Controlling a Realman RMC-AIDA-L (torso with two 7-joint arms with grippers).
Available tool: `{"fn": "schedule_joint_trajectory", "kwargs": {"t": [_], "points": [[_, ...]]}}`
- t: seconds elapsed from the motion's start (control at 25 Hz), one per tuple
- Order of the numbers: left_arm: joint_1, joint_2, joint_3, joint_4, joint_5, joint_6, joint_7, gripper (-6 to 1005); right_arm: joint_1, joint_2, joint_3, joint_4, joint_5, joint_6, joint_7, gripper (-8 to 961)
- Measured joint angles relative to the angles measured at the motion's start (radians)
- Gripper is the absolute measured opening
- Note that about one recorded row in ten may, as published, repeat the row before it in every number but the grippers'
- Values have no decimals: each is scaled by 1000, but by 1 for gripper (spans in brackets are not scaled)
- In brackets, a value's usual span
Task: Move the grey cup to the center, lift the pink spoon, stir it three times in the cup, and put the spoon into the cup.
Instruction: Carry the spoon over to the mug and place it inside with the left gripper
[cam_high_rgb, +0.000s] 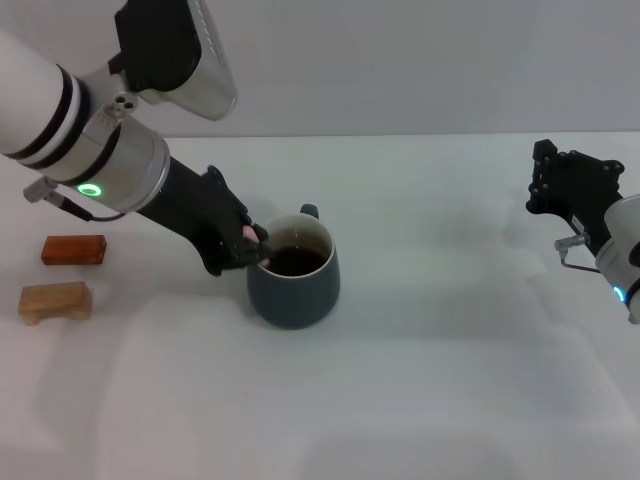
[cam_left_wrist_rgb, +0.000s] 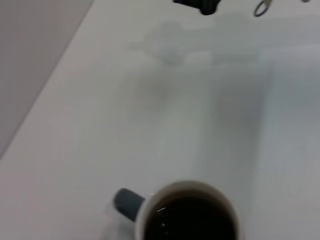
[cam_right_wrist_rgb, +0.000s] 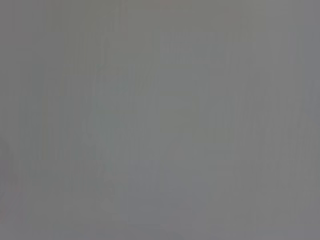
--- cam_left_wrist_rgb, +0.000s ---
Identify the dark grey ceramic coffee cup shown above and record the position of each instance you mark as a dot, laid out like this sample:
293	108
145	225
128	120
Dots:
195	215

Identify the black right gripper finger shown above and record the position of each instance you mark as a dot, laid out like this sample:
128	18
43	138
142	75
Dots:
202	6

